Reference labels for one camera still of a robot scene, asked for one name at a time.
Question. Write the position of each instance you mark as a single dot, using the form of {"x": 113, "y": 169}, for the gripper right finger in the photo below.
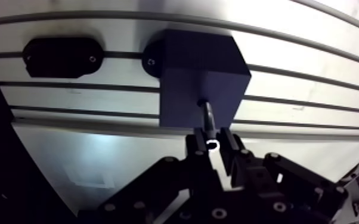
{"x": 292, "y": 178}

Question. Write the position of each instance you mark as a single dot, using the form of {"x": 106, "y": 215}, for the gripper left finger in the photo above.
{"x": 173, "y": 181}

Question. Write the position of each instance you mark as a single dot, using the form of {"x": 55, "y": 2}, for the dark blue-grey block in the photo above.
{"x": 198, "y": 59}

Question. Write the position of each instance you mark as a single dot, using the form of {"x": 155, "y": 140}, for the black oval holder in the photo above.
{"x": 60, "y": 58}

